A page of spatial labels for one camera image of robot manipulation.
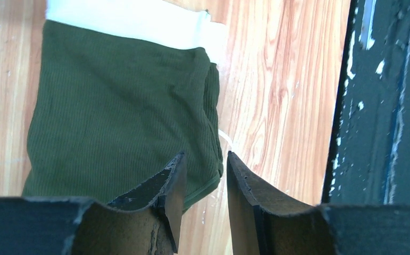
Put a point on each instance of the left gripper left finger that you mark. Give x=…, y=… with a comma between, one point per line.
x=145, y=220

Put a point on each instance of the green underwear white waistband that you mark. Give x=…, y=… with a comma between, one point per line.
x=124, y=86

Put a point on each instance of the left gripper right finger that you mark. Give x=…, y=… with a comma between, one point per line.
x=265, y=220

